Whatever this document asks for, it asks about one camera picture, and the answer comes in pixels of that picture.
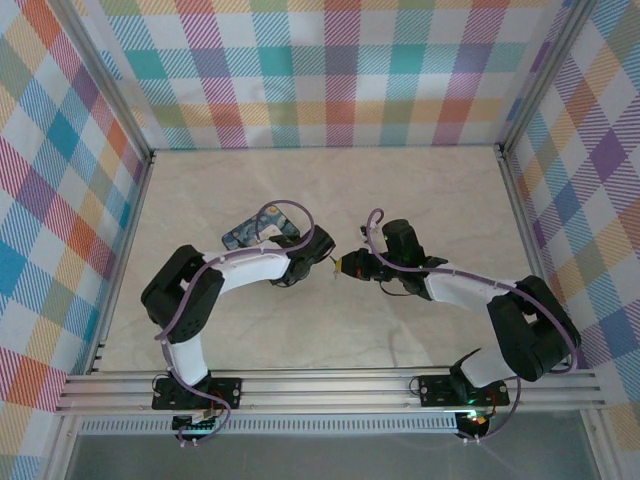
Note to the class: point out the starry night print box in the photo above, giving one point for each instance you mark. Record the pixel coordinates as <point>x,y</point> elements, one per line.
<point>239,235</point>

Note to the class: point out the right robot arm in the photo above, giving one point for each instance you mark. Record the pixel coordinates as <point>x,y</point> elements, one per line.
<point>530,330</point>

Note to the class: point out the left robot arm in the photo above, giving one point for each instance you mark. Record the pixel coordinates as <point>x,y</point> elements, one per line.
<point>250,270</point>

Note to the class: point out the small black circuit board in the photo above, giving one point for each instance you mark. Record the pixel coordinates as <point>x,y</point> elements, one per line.
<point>475,425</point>
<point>195,425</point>

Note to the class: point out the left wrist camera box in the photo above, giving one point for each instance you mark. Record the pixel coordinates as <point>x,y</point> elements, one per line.
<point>273,231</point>

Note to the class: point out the aluminium mounting rail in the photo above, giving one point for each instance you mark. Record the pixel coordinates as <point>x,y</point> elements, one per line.
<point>325,392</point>

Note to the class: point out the aluminium side rail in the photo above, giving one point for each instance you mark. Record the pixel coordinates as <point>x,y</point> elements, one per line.
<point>131,225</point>
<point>521,210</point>

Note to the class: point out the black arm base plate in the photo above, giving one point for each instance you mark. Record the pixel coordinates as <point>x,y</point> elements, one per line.
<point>435,390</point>
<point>227,387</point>

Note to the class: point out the aluminium frame post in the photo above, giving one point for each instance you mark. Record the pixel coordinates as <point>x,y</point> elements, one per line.
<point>546,75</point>
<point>107,82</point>

